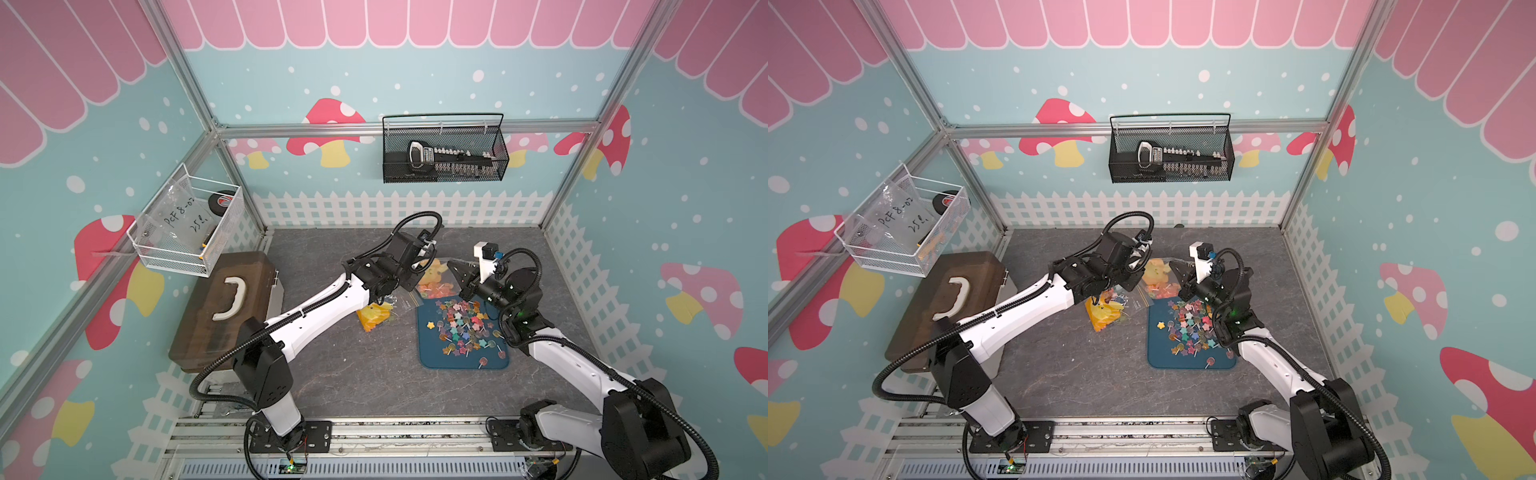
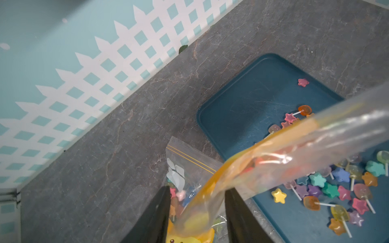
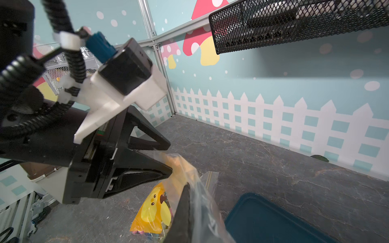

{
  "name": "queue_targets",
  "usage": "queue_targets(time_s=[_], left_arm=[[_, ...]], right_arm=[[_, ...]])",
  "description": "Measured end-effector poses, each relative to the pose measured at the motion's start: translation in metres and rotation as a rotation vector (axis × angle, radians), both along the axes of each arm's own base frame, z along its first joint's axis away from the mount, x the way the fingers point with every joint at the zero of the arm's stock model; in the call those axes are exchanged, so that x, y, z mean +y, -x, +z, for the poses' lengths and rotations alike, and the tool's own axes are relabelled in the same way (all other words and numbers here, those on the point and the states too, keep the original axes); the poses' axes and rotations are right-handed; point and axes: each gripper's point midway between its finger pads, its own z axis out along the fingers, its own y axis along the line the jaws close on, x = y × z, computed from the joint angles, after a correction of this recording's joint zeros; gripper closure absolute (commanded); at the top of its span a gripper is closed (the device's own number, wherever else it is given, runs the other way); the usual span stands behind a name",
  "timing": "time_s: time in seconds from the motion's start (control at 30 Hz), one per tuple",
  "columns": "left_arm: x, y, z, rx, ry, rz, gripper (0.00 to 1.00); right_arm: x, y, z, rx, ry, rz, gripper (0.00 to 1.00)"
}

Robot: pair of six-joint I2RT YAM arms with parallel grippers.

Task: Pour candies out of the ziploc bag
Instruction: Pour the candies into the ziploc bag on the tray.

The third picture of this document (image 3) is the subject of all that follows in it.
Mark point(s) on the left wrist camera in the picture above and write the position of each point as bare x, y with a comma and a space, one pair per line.
127, 76

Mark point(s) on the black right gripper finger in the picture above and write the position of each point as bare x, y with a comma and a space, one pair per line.
180, 231

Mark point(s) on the white wire basket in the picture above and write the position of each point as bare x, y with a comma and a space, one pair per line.
58, 67

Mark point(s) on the clear ziploc bag with candies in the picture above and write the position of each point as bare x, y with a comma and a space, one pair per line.
207, 225

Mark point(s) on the yellow duck ziploc bag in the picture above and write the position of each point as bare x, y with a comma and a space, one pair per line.
155, 216

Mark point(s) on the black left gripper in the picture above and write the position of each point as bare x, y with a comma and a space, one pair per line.
98, 167

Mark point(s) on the teal plastic tray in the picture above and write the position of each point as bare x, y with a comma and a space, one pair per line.
254, 219

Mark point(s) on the black wire mesh basket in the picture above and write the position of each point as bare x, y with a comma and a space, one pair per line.
253, 24

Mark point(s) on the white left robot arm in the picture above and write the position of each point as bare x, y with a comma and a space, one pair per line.
79, 106

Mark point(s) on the brown toolbox with white handle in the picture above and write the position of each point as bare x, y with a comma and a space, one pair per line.
36, 170

